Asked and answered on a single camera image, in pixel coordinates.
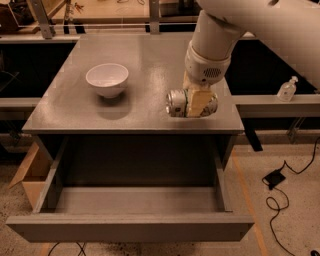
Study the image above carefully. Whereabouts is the metal guard railing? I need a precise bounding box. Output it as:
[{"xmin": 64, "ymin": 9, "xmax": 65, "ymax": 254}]
[{"xmin": 0, "ymin": 0, "xmax": 201, "ymax": 39}]

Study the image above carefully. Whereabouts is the grey open top drawer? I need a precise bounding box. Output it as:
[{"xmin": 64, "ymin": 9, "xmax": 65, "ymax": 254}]
[{"xmin": 6, "ymin": 135, "xmax": 254, "ymax": 243}]

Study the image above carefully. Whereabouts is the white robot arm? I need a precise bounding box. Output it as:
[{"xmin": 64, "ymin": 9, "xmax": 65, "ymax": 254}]
[{"xmin": 184, "ymin": 0, "xmax": 320, "ymax": 117}]

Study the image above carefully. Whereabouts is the white ceramic bowl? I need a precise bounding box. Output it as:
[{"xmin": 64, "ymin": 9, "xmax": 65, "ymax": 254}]
[{"xmin": 86, "ymin": 63, "xmax": 129, "ymax": 98}]

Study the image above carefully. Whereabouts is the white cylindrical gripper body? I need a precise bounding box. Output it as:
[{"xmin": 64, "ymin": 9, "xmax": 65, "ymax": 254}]
[{"xmin": 185, "ymin": 42, "xmax": 231, "ymax": 85}]

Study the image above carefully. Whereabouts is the grey side shelf rail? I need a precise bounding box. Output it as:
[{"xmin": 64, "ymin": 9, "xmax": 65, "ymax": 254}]
[{"xmin": 233, "ymin": 94, "xmax": 320, "ymax": 118}]

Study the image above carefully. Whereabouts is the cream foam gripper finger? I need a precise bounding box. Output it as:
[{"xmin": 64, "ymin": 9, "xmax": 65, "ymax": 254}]
[
  {"xmin": 183, "ymin": 72, "xmax": 210, "ymax": 91},
  {"xmin": 187, "ymin": 88, "xmax": 216, "ymax": 118}
]

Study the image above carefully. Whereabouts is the clear hand sanitizer bottle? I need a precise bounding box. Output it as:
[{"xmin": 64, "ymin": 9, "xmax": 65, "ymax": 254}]
[{"xmin": 277, "ymin": 76, "xmax": 298, "ymax": 102}]

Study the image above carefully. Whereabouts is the crushed 7up soda can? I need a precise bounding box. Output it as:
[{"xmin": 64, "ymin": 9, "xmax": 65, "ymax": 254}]
[{"xmin": 166, "ymin": 89, "xmax": 218, "ymax": 118}]

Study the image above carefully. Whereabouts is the grey cabinet desk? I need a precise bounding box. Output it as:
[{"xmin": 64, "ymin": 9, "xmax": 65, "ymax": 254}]
[{"xmin": 21, "ymin": 33, "xmax": 245, "ymax": 188}]

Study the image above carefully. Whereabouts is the black power adapter brick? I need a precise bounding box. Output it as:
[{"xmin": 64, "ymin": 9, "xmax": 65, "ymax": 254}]
[{"xmin": 263, "ymin": 169, "xmax": 286, "ymax": 190}]

